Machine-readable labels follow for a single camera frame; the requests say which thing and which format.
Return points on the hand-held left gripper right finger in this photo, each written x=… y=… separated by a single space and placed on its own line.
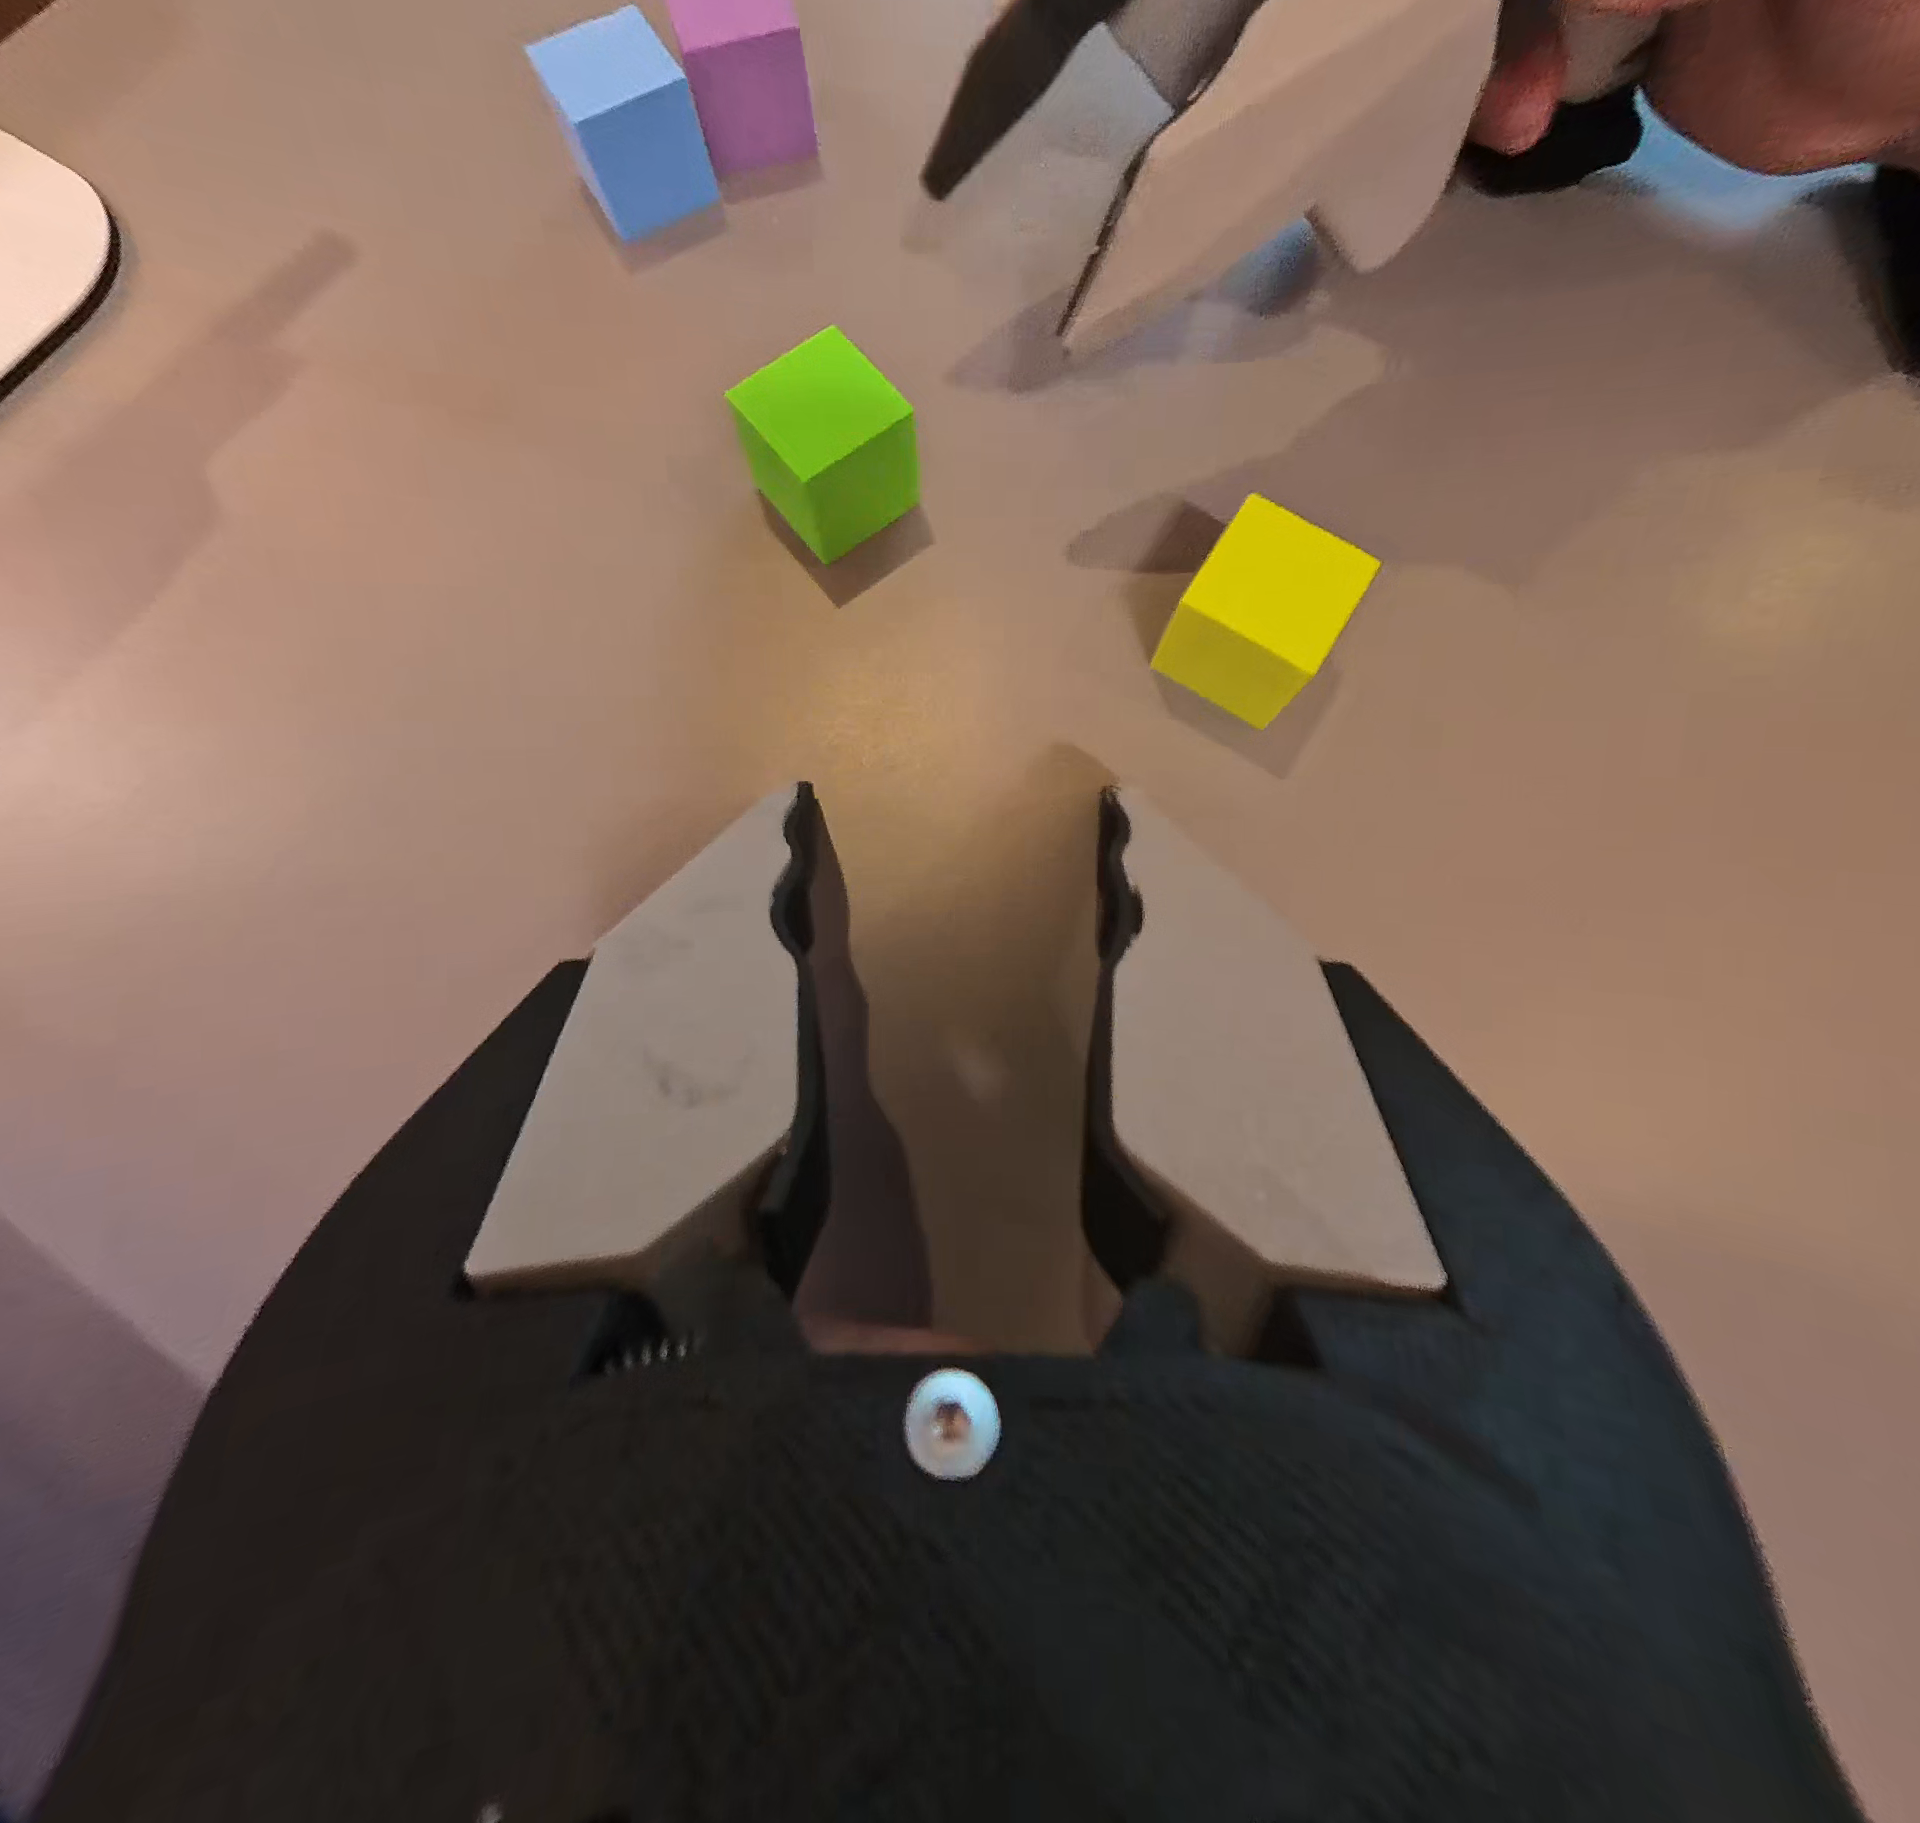
x=1260 y=1103

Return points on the yellow foam cube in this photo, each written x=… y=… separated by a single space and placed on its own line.
x=1260 y=608

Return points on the white document stand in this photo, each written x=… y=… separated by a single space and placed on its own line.
x=45 y=256

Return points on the green foam cube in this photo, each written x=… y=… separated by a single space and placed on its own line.
x=825 y=443

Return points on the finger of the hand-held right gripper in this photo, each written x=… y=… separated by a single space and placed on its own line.
x=1290 y=129
x=1080 y=39

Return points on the purple foam cube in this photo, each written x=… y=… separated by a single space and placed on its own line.
x=743 y=54

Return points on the light blue foam cube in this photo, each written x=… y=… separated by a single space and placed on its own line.
x=630 y=114

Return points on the person's right hand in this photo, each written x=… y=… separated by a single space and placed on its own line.
x=1755 y=24

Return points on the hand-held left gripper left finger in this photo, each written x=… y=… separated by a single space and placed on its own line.
x=661 y=1088

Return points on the person's right forearm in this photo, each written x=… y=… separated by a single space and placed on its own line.
x=1892 y=271

